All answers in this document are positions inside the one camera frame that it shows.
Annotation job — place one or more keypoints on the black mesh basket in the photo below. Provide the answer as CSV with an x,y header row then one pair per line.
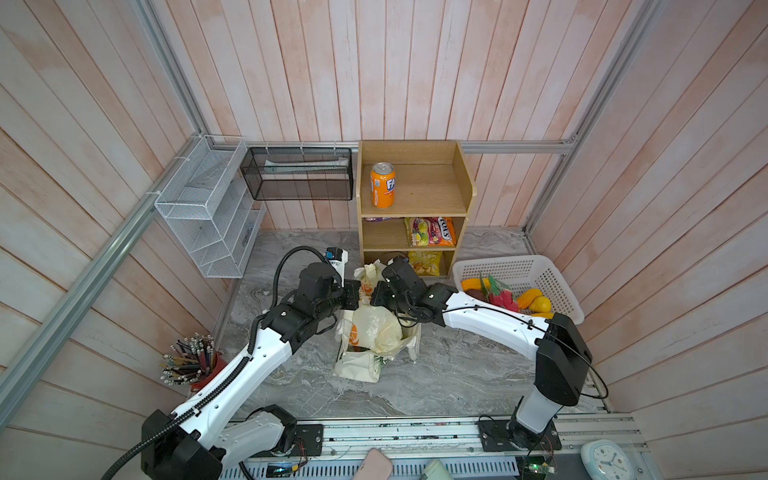
x,y
298,173

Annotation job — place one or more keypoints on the yellow chips packet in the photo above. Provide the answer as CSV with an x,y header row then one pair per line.
x,y
426,263

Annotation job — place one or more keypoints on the white plastic fruit basket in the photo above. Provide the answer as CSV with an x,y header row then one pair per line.
x,y
521,273

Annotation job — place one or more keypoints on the red pencil cup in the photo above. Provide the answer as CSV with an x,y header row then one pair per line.
x,y
193,362

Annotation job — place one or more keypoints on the cream canvas tote bag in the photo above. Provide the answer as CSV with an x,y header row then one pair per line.
x,y
364,365

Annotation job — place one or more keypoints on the wooden two-tier shelf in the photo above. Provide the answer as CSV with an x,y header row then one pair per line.
x,y
432,180

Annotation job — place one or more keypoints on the orange mango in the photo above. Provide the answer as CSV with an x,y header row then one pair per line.
x,y
525,300

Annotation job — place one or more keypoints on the yellow lemon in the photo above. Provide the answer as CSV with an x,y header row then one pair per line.
x,y
540,304

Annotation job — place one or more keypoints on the orange print plastic bag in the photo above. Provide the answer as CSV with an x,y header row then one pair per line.
x,y
373,328

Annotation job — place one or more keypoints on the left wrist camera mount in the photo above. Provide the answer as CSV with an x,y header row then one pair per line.
x,y
338,258

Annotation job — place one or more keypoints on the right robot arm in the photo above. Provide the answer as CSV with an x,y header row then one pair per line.
x,y
561,356

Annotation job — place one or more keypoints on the orange snack packet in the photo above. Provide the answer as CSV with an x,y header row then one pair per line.
x,y
442,232

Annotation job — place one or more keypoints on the white wire mesh rack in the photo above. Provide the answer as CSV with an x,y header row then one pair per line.
x,y
208,206

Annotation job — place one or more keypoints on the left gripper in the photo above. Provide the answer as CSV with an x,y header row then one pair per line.
x,y
351,289

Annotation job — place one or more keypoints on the orange Fanta can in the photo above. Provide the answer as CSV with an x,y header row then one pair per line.
x,y
383,182

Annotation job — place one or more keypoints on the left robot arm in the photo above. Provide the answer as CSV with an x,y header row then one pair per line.
x,y
196,440

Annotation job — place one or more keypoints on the pink dragon fruit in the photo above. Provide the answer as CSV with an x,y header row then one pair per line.
x,y
499,294

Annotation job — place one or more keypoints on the pink phone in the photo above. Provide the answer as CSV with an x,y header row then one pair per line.
x,y
375,466

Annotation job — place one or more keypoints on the colourful candy packet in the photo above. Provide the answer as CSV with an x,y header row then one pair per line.
x,y
421,232

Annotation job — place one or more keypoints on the dark purple passion fruit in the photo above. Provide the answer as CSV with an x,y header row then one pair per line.
x,y
477,294

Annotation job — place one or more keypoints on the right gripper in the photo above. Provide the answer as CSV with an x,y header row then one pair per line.
x,y
377,294

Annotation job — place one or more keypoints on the white analog clock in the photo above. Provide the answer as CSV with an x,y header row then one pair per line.
x,y
606,460

